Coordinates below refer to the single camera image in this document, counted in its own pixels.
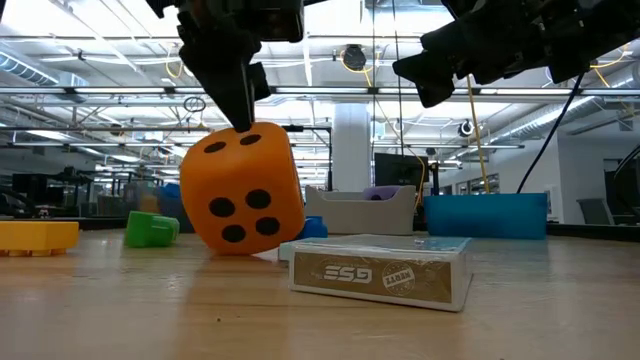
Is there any grey chair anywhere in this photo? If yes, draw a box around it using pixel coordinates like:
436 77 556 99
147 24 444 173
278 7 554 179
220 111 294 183
576 197 615 227

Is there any white building column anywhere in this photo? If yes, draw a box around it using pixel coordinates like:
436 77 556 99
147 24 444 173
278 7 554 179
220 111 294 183
332 102 375 194

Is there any teal plastic bin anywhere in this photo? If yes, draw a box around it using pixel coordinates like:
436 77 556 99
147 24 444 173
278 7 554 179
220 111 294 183
422 192 549 241

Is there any black gantry frame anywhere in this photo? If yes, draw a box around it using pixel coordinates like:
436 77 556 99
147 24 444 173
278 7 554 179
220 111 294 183
279 124 334 195

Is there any gold playing card box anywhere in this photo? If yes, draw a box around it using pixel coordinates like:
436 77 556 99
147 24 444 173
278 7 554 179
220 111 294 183
288 235 475 314

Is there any silver air duct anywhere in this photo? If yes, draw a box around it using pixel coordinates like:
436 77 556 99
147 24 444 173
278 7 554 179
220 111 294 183
492 94 640 144

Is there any grey plastic bin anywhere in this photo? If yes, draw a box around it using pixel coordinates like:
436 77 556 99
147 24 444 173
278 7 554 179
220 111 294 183
304 185 417 237

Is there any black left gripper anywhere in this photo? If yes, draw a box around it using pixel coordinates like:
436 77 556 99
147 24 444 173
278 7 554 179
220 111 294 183
149 0 273 135

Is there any dark hanging cable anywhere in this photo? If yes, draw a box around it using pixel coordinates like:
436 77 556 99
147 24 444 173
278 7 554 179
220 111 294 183
514 73 586 195

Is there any yellow cable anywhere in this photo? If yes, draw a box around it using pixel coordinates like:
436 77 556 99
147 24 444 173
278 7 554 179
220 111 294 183
464 74 491 195

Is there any purple foam die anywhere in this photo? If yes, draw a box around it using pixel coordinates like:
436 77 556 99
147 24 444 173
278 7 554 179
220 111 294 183
362 185 402 202

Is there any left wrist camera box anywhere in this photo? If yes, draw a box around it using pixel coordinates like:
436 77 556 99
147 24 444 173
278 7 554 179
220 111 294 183
247 0 306 44

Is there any yellow flat toy plate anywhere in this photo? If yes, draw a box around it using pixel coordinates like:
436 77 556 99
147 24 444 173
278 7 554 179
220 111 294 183
0 220 80 258

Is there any black monitor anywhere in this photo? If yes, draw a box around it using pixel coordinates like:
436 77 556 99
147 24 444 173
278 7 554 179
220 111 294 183
373 152 417 191

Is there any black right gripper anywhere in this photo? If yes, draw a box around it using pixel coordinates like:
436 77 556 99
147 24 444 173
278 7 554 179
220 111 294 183
391 8 552 110

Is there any green toy block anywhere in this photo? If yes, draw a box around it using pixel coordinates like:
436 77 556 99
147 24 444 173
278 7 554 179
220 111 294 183
123 210 181 250

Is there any orange foam die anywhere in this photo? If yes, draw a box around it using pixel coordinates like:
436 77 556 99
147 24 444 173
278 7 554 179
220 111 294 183
178 121 307 257

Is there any black curved stand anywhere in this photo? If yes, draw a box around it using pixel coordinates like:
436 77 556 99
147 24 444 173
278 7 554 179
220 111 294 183
602 143 640 220

